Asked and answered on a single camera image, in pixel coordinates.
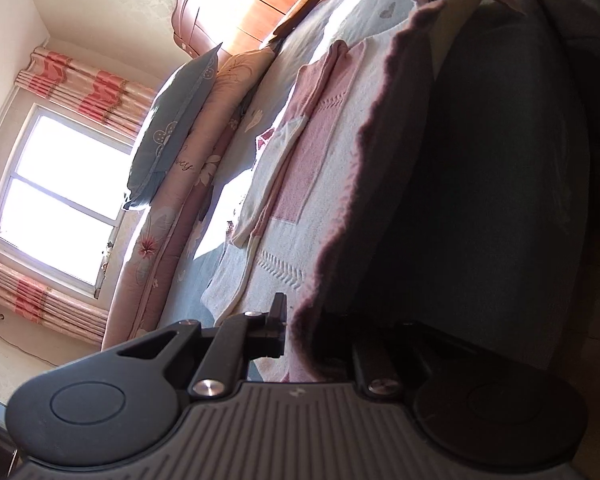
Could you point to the wooden headboard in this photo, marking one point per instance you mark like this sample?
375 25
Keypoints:
240 5

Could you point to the pink striped floral curtain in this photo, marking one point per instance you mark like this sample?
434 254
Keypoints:
90 85
40 300

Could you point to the window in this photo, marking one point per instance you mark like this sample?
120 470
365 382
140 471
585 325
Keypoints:
55 200

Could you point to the folded pink floral quilt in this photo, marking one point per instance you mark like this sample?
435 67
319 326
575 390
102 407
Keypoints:
150 260

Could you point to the pink and cream knit sweater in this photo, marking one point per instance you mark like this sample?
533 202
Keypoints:
300 160

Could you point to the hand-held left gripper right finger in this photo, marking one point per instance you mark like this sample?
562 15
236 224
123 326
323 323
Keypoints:
375 365

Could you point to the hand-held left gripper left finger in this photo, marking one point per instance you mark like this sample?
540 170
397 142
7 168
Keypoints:
270 335

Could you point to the blue-grey flower print pillow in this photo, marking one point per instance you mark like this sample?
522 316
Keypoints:
170 125

